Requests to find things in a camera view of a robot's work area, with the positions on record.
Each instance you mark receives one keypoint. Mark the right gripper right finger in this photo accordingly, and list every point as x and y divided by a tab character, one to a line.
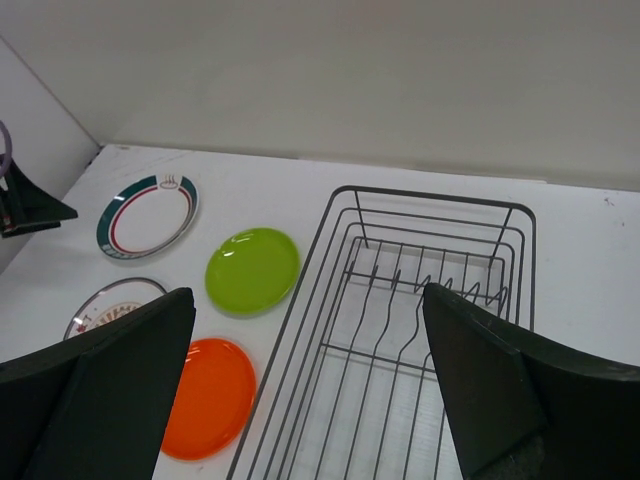
522	406

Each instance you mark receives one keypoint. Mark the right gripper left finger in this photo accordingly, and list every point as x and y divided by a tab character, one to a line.
96	406

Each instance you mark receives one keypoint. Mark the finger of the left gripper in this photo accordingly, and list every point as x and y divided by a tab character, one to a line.
26	208

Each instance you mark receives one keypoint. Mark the orange sunburst patterned plate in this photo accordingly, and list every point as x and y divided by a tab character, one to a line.
112	302

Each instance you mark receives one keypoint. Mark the green rimmed white plate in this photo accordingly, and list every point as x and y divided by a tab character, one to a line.
147	217

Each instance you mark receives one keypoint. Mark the orange plastic plate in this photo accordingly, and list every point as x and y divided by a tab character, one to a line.
213	401

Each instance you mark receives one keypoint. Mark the green plastic plate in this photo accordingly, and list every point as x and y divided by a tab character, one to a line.
252	271

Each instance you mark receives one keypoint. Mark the grey wire dish rack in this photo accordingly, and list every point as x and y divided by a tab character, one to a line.
350	390

